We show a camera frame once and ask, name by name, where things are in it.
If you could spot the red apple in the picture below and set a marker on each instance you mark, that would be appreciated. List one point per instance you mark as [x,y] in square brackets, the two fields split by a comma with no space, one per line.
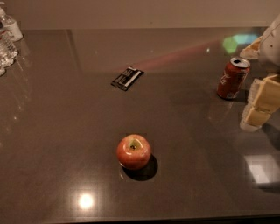
[133,152]

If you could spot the black snack bar packet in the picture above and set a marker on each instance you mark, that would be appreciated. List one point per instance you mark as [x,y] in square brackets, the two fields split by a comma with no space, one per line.
[127,78]

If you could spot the clear water bottle white label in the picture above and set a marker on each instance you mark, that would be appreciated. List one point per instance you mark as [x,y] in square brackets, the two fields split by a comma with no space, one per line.
[11,25]

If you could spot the red coke can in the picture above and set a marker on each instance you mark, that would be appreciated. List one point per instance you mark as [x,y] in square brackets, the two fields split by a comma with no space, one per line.
[234,74]

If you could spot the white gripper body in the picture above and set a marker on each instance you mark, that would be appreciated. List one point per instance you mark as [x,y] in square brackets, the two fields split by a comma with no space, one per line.
[271,46]

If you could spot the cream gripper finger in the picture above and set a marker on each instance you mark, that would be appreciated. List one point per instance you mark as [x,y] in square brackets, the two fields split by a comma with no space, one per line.
[251,52]
[263,101]

